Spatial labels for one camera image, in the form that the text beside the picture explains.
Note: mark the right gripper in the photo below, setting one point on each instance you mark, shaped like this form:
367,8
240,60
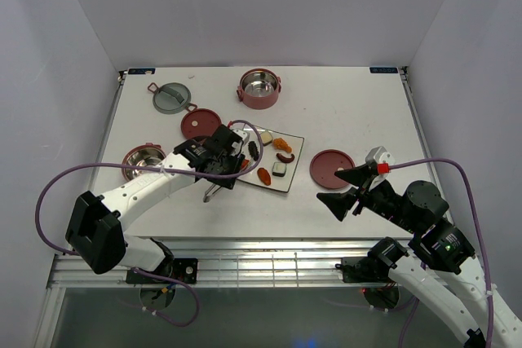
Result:
339,202

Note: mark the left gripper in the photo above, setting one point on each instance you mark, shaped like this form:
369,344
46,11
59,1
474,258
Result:
236,162

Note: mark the metal tongs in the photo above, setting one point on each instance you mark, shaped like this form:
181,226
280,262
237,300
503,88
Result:
211,192

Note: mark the white square plate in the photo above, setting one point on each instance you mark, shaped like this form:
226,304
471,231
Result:
269,158

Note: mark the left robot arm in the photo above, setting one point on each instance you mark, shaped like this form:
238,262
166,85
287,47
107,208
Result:
98,227

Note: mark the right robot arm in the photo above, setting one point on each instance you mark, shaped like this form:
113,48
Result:
439,266

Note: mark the grey lunch box lid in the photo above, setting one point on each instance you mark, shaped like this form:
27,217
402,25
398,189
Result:
171,98

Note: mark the black sea cucumber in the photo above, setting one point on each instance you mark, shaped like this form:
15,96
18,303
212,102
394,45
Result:
254,151

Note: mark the orange fried nugget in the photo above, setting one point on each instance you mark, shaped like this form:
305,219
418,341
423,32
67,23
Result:
264,176

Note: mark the dark red lid right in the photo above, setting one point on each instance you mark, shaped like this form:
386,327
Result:
325,164

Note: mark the dark red lid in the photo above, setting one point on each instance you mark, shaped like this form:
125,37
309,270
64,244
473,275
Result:
200,122
325,164

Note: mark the sushi roll yellow top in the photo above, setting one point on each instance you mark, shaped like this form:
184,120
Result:
266,137

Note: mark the sushi roll white top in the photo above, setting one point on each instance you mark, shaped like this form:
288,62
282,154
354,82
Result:
279,169

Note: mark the dark red sausage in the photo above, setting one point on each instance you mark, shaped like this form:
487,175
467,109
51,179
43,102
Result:
285,158

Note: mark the orange fried chicken piece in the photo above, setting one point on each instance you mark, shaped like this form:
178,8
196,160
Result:
281,145

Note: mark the dark red inner lid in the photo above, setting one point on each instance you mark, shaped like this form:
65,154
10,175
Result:
200,122

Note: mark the pink bowl rear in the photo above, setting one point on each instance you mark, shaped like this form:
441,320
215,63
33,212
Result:
259,88

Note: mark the pink bowl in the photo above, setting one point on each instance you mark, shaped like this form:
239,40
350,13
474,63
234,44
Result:
145,155
259,88

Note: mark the pink bowl front left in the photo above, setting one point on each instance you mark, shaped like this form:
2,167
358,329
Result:
145,155

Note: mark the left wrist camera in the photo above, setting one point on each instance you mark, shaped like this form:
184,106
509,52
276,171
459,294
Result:
239,139

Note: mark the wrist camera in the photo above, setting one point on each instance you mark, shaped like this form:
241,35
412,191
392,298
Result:
379,160
239,139

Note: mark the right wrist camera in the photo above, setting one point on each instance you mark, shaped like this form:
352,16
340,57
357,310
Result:
379,160

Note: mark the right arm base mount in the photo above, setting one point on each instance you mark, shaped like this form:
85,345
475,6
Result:
364,270

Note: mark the aluminium frame rail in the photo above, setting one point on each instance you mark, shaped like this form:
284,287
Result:
224,264

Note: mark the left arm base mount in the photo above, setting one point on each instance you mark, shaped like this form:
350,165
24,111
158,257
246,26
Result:
182,269

